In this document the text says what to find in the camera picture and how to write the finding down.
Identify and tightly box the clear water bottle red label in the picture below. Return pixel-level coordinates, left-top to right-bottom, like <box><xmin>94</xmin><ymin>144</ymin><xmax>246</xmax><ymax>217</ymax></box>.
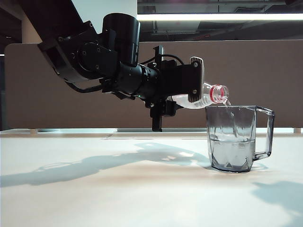
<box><xmin>165</xmin><ymin>82</ymin><xmax>230</xmax><ymax>111</ymax></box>

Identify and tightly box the white ceiling light strip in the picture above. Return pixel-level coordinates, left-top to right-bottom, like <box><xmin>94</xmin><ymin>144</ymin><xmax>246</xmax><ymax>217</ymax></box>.
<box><xmin>137</xmin><ymin>13</ymin><xmax>303</xmax><ymax>22</ymax></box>

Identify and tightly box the thin black camera cable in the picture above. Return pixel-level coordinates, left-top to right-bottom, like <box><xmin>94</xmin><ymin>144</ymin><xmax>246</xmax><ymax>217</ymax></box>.
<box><xmin>162</xmin><ymin>54</ymin><xmax>186</xmax><ymax>66</ymax></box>

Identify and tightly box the aluminium partition base rail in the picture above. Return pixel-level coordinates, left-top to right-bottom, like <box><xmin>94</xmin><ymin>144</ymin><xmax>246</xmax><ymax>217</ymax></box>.
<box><xmin>37</xmin><ymin>128</ymin><xmax>295</xmax><ymax>133</ymax></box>

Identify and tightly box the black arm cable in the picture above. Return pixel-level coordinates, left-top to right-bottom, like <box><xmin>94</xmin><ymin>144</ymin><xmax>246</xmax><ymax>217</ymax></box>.
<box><xmin>64</xmin><ymin>79</ymin><xmax>106</xmax><ymax>94</ymax></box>

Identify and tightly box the brown desk partition panel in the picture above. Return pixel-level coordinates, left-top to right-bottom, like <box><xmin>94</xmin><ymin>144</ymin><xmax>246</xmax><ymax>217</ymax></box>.
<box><xmin>4</xmin><ymin>40</ymin><xmax>303</xmax><ymax>130</ymax></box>

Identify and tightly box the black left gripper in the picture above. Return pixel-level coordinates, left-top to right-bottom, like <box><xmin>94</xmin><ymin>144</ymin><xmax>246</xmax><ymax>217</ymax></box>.
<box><xmin>144</xmin><ymin>45</ymin><xmax>205</xmax><ymax>106</ymax></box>

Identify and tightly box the grey transparent plastic handled cup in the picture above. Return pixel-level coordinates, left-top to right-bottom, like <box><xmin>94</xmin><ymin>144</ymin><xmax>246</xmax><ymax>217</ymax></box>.
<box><xmin>205</xmin><ymin>105</ymin><xmax>276</xmax><ymax>174</ymax></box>

